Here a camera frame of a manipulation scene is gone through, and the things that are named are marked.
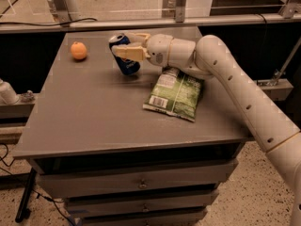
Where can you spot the black metal leg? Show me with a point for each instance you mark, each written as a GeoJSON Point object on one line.
{"type": "Point", "coordinates": [23, 210]}

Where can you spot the white pipe fitting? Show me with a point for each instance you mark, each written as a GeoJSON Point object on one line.
{"type": "Point", "coordinates": [9, 96]}

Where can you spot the bottom grey drawer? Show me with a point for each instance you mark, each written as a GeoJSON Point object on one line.
{"type": "Point", "coordinates": [154, 218]}

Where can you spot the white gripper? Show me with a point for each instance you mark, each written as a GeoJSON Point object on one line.
{"type": "Point", "coordinates": [158, 50]}

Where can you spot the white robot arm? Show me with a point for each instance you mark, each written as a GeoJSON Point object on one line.
{"type": "Point", "coordinates": [278, 137]}

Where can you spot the green chip bag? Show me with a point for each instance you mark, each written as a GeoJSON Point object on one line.
{"type": "Point", "coordinates": [175, 94]}

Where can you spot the top grey drawer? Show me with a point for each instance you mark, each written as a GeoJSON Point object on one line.
{"type": "Point", "coordinates": [137, 179]}

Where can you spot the middle grey drawer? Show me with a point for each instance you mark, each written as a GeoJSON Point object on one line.
{"type": "Point", "coordinates": [141, 201]}

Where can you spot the orange fruit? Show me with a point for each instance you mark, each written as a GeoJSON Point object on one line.
{"type": "Point", "coordinates": [78, 50]}

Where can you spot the blue pepsi can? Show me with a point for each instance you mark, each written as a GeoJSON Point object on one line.
{"type": "Point", "coordinates": [127, 66]}

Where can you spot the grey drawer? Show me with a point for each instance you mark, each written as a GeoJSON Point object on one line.
{"type": "Point", "coordinates": [141, 201]}
{"type": "Point", "coordinates": [137, 179]}
{"type": "Point", "coordinates": [154, 218]}

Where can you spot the metal frame rail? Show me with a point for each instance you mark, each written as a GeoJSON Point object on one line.
{"type": "Point", "coordinates": [92, 25]}

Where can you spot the grey drawer cabinet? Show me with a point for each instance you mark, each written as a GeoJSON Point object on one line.
{"type": "Point", "coordinates": [90, 117]}

